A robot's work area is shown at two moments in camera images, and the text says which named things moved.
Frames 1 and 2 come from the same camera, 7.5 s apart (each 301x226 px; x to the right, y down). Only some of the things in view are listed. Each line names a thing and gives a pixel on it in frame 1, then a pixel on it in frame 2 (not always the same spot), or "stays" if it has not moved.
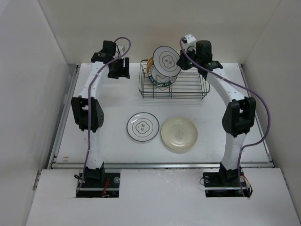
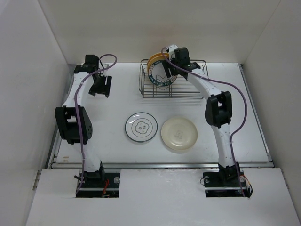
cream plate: [179, 133] stays
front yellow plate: [149, 64] stays
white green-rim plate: [164, 60] to [141, 126]
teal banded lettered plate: [160, 80] stays
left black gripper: [123, 71] to [104, 89]
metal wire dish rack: [187, 85] stays
